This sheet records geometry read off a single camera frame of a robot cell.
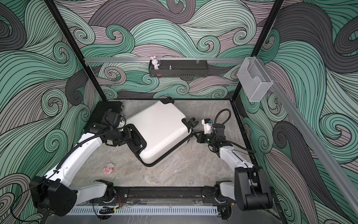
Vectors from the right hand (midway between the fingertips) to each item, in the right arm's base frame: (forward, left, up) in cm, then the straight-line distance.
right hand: (194, 133), depth 87 cm
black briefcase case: (+30, +73, -7) cm, 80 cm away
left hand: (-6, +37, +7) cm, 38 cm away
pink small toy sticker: (-20, +52, -6) cm, 56 cm away
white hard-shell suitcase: (-5, +22, +11) cm, 24 cm away
